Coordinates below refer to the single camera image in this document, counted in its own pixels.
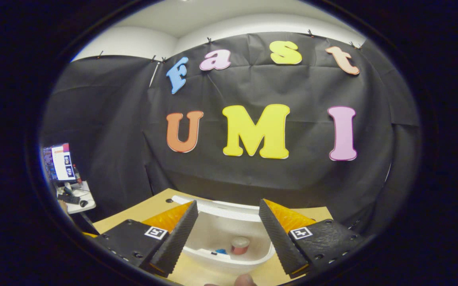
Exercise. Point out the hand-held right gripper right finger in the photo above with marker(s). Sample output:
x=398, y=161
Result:
x=280, y=238

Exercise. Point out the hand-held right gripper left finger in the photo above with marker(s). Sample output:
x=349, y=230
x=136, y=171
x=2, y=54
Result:
x=175, y=242

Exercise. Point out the red pop can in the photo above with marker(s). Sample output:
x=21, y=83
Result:
x=240, y=245

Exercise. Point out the blue paper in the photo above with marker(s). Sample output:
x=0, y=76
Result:
x=222, y=252

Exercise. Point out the white desktop garbage bin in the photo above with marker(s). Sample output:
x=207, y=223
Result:
x=221, y=226

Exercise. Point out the wooden desktop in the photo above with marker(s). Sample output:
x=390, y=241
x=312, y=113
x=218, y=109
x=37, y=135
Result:
x=149, y=206

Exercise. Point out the white side desk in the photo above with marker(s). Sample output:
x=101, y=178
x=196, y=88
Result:
x=88, y=206

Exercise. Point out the black computer mouse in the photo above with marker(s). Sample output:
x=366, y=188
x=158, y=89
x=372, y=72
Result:
x=83, y=203

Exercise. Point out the black keyboard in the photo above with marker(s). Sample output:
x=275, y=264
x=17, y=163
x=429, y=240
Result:
x=68, y=198

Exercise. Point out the dark drink bottle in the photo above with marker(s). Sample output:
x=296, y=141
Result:
x=77, y=174

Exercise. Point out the computer monitor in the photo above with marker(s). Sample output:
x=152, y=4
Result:
x=60, y=161

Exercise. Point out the black backdrop cloth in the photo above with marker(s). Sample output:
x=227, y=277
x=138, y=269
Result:
x=253, y=87

